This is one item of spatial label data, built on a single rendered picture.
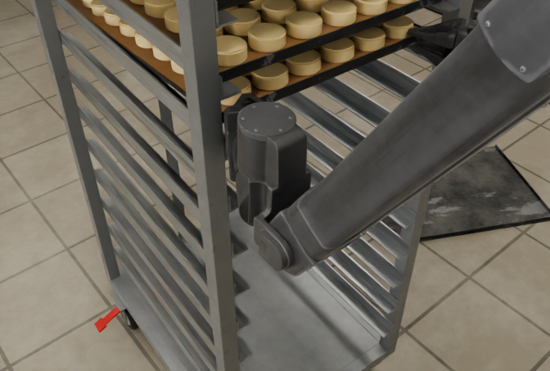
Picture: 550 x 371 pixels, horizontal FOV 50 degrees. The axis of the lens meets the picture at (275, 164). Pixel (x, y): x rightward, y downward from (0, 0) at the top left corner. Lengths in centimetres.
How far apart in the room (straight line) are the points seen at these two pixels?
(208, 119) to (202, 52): 9
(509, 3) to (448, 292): 162
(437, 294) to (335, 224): 138
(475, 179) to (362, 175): 182
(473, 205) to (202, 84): 160
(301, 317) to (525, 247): 85
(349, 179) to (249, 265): 123
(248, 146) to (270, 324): 103
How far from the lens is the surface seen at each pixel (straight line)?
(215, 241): 82
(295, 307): 158
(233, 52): 73
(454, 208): 211
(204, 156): 71
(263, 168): 56
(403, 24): 94
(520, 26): 28
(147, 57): 92
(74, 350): 177
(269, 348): 151
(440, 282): 189
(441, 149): 38
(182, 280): 116
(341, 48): 86
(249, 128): 55
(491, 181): 227
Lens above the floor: 141
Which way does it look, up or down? 39 degrees down
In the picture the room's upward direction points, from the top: straight up
